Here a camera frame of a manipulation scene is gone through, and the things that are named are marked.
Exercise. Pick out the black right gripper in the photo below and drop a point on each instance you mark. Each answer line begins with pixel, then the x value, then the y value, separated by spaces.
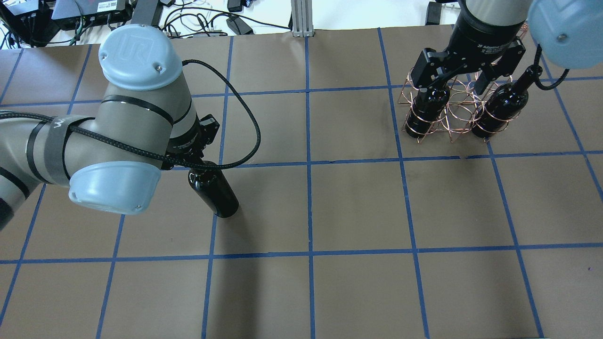
pixel 479 40

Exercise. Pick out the aluminium frame post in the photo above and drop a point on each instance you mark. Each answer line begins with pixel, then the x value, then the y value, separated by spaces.
pixel 301 15

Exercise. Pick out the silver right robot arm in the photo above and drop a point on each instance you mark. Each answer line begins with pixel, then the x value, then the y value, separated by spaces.
pixel 569 32

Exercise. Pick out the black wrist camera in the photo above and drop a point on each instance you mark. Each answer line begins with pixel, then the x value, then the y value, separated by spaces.
pixel 208 129

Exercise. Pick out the small black power adapter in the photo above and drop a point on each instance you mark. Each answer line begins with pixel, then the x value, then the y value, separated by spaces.
pixel 238 26

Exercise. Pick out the dark glass wine bottle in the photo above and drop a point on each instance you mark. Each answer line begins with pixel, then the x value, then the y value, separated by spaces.
pixel 211 185

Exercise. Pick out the dark wine bottle in basket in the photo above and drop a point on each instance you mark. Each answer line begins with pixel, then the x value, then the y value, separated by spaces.
pixel 423 115

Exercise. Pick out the black power adapter brick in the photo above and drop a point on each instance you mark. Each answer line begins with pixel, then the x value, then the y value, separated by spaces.
pixel 146 12

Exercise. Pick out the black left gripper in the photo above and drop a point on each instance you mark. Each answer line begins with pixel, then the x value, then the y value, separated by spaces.
pixel 184 144

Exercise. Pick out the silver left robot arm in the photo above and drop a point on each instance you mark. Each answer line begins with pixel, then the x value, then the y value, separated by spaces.
pixel 147 105

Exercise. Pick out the copper wire wine basket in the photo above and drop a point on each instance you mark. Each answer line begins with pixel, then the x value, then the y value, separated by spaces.
pixel 462 108

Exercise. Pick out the brown paper table mat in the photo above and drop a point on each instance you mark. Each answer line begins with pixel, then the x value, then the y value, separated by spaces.
pixel 347 227

